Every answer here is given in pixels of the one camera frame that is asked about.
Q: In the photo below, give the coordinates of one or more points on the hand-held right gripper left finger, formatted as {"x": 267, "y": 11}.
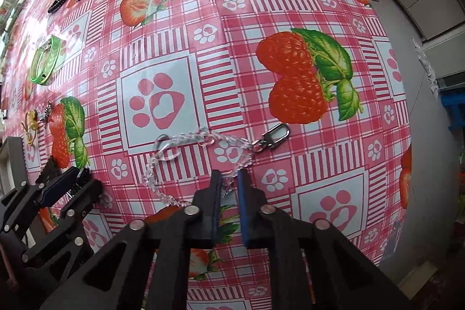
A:
{"x": 217, "y": 193}

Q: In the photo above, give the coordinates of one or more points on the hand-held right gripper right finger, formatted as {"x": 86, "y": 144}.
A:
{"x": 242, "y": 201}

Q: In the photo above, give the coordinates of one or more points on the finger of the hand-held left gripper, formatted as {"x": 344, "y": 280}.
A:
{"x": 83, "y": 201}
{"x": 58, "y": 186}

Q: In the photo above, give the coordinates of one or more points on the grey cardboard tray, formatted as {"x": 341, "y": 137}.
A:
{"x": 9, "y": 164}

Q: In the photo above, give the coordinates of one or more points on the green plastic bangle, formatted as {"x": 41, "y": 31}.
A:
{"x": 54, "y": 45}

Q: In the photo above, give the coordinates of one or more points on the pink strawberry print tablecloth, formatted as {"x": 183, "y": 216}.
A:
{"x": 218, "y": 77}

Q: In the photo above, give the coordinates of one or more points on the blue plastic stool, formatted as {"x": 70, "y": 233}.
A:
{"x": 452, "y": 106}

